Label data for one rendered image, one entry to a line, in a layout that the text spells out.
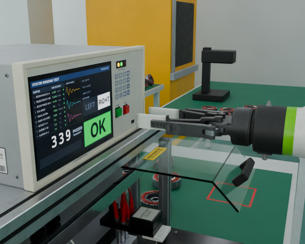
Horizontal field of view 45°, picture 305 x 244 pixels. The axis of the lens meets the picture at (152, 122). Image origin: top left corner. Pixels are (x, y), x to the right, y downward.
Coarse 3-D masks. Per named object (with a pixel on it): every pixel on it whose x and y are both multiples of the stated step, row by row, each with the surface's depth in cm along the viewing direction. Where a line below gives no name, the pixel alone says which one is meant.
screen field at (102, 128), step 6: (102, 114) 76; (108, 114) 79; (90, 120) 72; (96, 120) 74; (102, 120) 76; (108, 120) 79; (84, 126) 70; (90, 126) 72; (96, 126) 75; (102, 126) 77; (108, 126) 79; (84, 132) 71; (90, 132) 73; (96, 132) 75; (102, 132) 77; (108, 132) 80; (84, 138) 71; (90, 138) 73; (96, 138) 75
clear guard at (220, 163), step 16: (160, 144) 97; (176, 144) 97; (192, 144) 97; (208, 144) 97; (224, 144) 97; (144, 160) 86; (160, 160) 86; (176, 160) 86; (192, 160) 86; (208, 160) 86; (224, 160) 86; (240, 160) 92; (176, 176) 78; (192, 176) 77; (208, 176) 77; (224, 176) 80; (224, 192) 75; (240, 192) 80
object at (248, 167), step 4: (248, 160) 86; (252, 160) 88; (244, 164) 88; (248, 164) 84; (252, 164) 86; (244, 168) 82; (248, 168) 83; (252, 168) 85; (244, 172) 80; (248, 172) 81; (236, 176) 81; (240, 176) 79; (244, 176) 79; (248, 176) 80; (232, 180) 80; (236, 180) 80; (240, 180) 79; (244, 180) 79; (236, 184) 80; (240, 184) 80
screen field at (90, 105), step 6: (96, 96) 73; (102, 96) 76; (108, 96) 78; (84, 102) 70; (90, 102) 71; (96, 102) 74; (102, 102) 76; (108, 102) 78; (84, 108) 70; (90, 108) 72; (96, 108) 74; (84, 114) 70
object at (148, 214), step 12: (108, 216) 94; (120, 216) 94; (132, 216) 89; (144, 216) 89; (156, 216) 89; (120, 228) 91; (132, 228) 89; (144, 228) 88; (156, 228) 89; (168, 228) 92; (120, 240) 93; (156, 240) 88
